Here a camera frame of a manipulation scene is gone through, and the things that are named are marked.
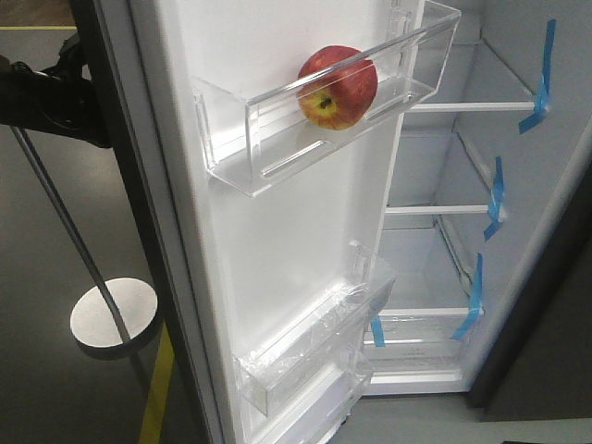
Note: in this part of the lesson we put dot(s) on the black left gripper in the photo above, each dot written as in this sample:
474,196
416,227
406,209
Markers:
69,100

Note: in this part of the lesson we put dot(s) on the fridge door white inside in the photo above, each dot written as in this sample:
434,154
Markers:
231,269

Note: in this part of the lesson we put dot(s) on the red yellow apple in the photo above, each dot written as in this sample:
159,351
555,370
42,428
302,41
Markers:
341,98

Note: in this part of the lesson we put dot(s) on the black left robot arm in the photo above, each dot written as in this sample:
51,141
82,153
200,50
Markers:
21,93

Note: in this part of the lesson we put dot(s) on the middle glass fridge shelf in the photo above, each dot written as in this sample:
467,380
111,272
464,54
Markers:
437,175

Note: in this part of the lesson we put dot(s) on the glass fridge shelf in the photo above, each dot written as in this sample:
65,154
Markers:
477,79
437,175

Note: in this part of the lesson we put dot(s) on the upper glass fridge shelf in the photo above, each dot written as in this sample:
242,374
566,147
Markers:
477,79

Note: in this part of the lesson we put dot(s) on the dark grey fridge body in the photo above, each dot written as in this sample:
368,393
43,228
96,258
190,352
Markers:
530,356

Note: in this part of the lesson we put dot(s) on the upper clear door bin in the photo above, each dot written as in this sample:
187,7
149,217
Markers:
269,57

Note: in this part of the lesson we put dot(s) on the clear door bin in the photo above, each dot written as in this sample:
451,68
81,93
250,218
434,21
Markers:
318,413
275,371
269,57

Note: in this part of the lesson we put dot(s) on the silver sign stand pole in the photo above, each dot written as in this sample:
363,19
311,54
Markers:
114,316

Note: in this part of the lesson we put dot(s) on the middle clear door bin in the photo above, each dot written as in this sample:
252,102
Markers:
275,371

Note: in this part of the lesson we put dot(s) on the blue tape strip lower left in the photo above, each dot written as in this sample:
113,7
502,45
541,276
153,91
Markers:
377,332

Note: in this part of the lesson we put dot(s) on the blue tape strip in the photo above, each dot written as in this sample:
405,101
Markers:
495,203
377,332
475,302
541,103

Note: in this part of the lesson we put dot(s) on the lower clear door bin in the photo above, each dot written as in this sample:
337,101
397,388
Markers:
318,413

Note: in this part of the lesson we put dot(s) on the clear crisper drawer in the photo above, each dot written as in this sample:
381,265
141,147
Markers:
418,340

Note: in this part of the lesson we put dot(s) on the blue tape strip middle right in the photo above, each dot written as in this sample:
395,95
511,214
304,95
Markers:
495,203

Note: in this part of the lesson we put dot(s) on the blue tape strip lower right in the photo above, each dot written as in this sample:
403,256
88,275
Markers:
475,302

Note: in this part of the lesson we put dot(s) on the blue tape strip upper right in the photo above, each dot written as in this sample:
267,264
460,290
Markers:
541,103

